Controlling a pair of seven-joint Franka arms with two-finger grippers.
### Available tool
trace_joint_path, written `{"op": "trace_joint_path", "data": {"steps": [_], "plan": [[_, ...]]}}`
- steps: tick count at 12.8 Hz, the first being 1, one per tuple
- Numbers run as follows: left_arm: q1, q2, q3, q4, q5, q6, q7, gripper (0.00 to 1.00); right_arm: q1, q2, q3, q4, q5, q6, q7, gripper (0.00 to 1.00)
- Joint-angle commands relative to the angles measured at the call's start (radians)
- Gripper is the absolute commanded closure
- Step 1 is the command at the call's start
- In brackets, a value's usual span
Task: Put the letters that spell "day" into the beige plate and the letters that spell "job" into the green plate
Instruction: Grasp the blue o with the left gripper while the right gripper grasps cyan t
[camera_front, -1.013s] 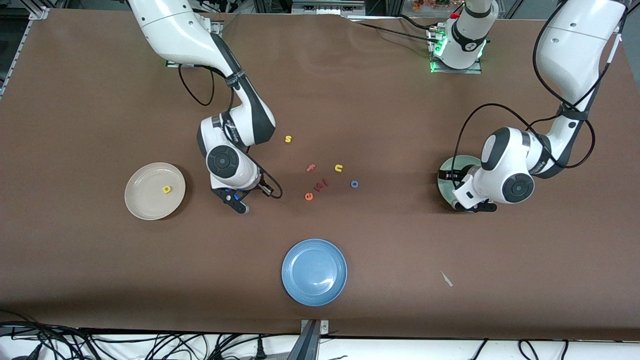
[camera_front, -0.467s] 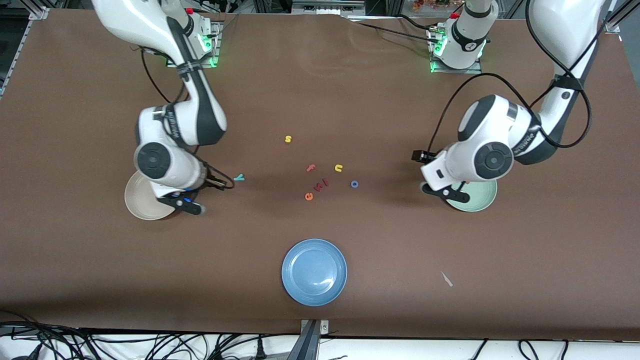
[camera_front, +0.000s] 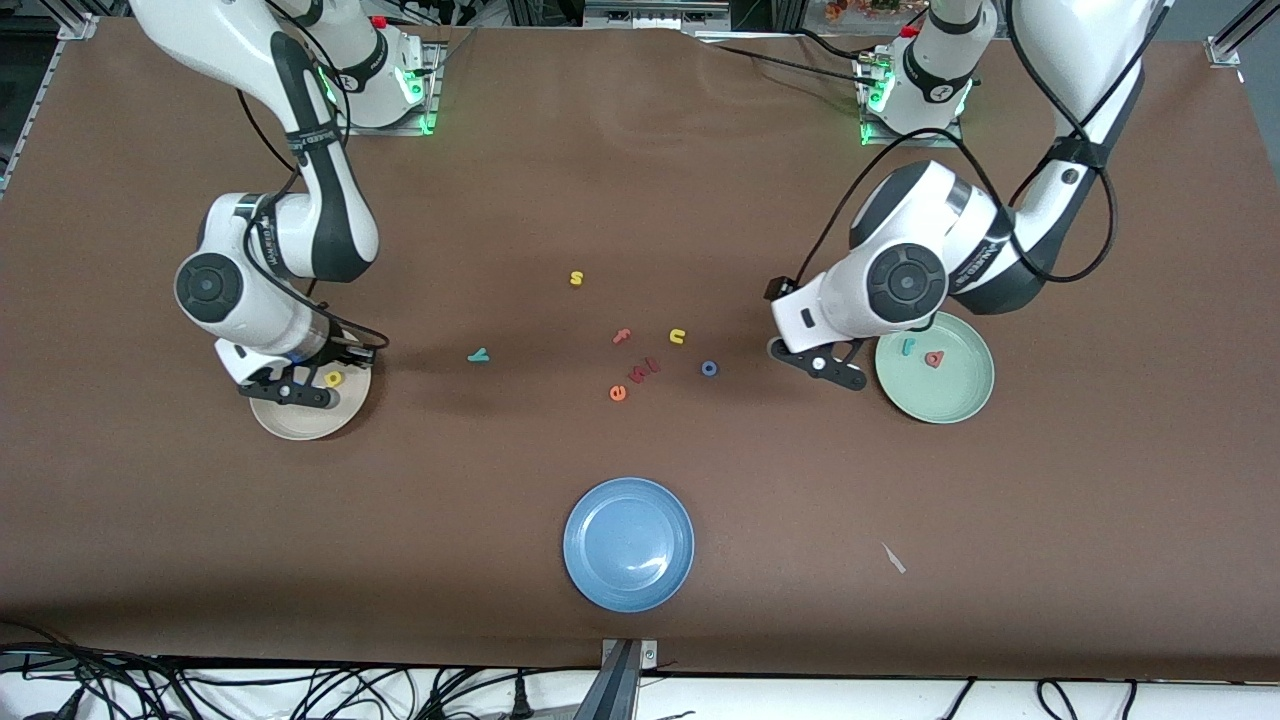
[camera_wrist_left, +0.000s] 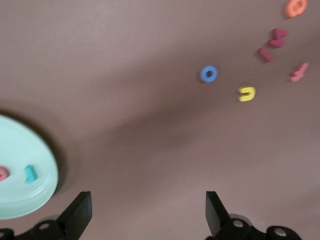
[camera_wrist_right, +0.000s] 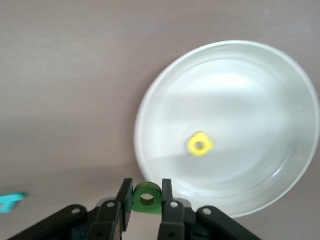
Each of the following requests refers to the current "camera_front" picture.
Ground looped black floor cable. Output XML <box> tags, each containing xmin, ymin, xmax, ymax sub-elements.
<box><xmin>1035</xmin><ymin>678</ymin><xmax>1086</xmax><ymax>720</ymax></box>

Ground grey aluminium profile post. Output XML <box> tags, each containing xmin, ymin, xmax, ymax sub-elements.
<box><xmin>572</xmin><ymin>640</ymin><xmax>643</xmax><ymax>720</ymax></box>

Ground black base power cable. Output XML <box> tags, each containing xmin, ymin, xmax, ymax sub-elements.
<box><xmin>695</xmin><ymin>28</ymin><xmax>876</xmax><ymax>89</ymax></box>

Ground tangled black floor cables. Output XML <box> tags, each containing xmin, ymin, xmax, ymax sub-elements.
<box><xmin>0</xmin><ymin>620</ymin><xmax>571</xmax><ymax>720</ymax></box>

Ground blue round plate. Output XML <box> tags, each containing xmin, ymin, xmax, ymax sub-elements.
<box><xmin>562</xmin><ymin>477</ymin><xmax>696</xmax><ymax>613</ymax></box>

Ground grey metal equipment frame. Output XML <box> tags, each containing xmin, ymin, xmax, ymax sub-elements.
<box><xmin>582</xmin><ymin>0</ymin><xmax>733</xmax><ymax>31</ymax></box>

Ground pale green round plate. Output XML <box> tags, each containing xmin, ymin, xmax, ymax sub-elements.
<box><xmin>874</xmin><ymin>311</ymin><xmax>997</xmax><ymax>425</ymax></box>

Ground aluminium table edge rail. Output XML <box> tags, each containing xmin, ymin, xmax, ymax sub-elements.
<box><xmin>0</xmin><ymin>14</ymin><xmax>101</xmax><ymax>196</ymax></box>

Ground beige round plate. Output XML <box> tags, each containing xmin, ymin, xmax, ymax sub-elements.
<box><xmin>250</xmin><ymin>355</ymin><xmax>373</xmax><ymax>442</ymax></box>

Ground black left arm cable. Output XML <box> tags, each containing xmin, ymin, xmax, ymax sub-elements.
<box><xmin>765</xmin><ymin>0</ymin><xmax>1146</xmax><ymax>301</ymax></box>

